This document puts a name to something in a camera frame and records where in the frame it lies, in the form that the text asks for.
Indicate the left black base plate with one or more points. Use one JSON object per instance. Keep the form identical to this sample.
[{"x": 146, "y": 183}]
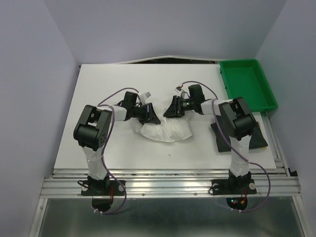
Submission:
[{"x": 106, "y": 187}]

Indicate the aluminium rail frame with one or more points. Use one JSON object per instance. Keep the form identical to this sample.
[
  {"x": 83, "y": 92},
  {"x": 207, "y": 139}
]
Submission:
[{"x": 175, "y": 202}]

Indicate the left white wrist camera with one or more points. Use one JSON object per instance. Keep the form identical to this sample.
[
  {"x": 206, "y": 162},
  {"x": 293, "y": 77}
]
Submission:
[{"x": 143, "y": 97}]

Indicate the white skirt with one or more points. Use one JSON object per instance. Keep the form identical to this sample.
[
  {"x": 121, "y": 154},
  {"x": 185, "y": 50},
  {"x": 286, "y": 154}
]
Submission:
[{"x": 169, "y": 130}]

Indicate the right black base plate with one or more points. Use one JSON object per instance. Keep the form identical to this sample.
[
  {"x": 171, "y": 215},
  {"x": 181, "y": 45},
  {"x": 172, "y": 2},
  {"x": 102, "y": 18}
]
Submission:
[{"x": 224, "y": 187}]

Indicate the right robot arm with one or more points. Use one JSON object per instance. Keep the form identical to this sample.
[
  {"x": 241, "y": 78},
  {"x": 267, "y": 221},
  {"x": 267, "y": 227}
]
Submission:
[{"x": 234, "y": 121}]

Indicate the dark grey dotted skirt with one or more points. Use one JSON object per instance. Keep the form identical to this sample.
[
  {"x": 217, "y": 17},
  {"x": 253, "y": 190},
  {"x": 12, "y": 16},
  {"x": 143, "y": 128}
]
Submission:
[{"x": 257, "y": 139}]

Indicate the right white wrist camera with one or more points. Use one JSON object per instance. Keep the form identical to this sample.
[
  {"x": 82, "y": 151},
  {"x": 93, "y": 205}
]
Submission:
[{"x": 179, "y": 89}]

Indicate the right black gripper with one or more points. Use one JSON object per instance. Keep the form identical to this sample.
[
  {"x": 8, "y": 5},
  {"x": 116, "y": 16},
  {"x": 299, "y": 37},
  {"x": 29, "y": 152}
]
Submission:
[{"x": 175, "y": 109}]

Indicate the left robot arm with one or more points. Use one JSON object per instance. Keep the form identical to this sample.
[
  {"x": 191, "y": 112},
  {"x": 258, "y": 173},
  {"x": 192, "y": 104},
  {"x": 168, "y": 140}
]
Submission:
[{"x": 94, "y": 127}]

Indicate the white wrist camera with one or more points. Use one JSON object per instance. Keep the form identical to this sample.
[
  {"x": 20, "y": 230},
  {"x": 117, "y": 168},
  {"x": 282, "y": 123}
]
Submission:
[
  {"x": 143, "y": 97},
  {"x": 179, "y": 89}
]

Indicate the green plastic basket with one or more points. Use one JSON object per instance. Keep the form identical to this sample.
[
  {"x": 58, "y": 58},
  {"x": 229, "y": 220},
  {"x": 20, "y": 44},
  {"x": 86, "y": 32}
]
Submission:
[{"x": 245, "y": 78}]

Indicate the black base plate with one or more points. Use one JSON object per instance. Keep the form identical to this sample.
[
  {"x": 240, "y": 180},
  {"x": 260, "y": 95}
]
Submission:
[
  {"x": 224, "y": 187},
  {"x": 106, "y": 187}
]

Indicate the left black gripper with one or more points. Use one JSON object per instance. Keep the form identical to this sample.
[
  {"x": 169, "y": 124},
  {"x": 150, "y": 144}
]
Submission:
[{"x": 149, "y": 117}]

